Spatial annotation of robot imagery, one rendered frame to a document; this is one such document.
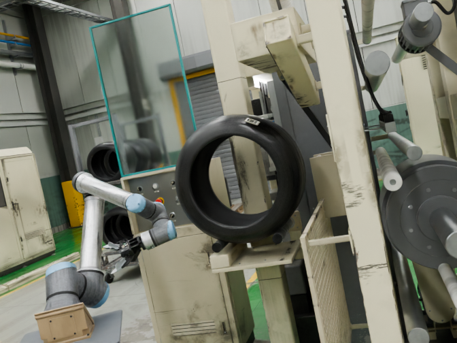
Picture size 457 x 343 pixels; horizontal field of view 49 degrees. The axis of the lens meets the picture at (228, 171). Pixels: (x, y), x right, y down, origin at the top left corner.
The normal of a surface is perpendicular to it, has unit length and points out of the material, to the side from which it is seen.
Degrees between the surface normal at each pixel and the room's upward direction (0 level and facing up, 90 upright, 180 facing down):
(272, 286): 90
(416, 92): 90
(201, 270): 90
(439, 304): 90
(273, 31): 72
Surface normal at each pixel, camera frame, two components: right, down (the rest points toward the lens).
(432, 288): -0.26, 0.11
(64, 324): 0.14, 0.03
